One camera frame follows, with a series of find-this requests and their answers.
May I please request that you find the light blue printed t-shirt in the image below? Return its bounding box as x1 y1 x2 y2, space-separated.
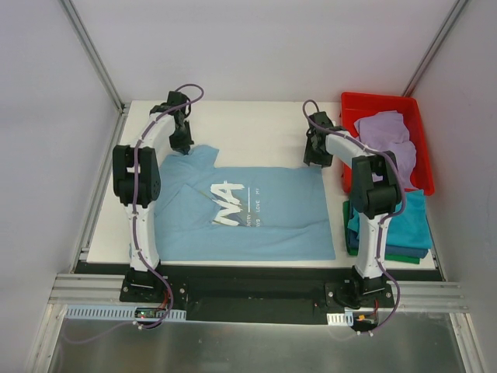
154 145 335 262

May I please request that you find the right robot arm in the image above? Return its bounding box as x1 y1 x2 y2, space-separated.
304 111 406 309

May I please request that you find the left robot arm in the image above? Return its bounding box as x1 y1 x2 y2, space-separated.
112 89 193 303

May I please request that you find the red plastic bin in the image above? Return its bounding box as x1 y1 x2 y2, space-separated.
341 92 435 196

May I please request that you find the lavender t-shirt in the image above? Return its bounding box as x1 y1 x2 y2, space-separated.
354 110 416 190

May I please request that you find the green folded t-shirt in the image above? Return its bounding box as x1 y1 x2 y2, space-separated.
342 201 421 264

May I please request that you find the teal folded t-shirt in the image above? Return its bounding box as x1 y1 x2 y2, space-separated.
348 190 432 250

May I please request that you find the dark blue folded t-shirt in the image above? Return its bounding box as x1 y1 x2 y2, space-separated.
346 228 429 259

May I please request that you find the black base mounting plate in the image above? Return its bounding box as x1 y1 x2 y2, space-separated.
75 260 395 323

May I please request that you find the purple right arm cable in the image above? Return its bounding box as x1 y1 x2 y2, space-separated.
302 99 407 343

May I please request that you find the left aluminium frame post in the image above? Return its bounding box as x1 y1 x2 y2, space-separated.
57 0 126 113

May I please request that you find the aluminium frame post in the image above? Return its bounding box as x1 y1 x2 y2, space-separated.
401 0 471 97
57 0 126 113

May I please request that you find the right white cable duct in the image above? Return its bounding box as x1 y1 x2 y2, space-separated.
326 312 377 326

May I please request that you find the white cable duct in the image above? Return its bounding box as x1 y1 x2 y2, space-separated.
65 305 186 323
326 312 377 326

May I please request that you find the left white cable duct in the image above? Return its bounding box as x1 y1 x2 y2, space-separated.
65 305 186 323

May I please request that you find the right aluminium frame post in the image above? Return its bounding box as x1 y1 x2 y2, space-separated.
401 0 471 97

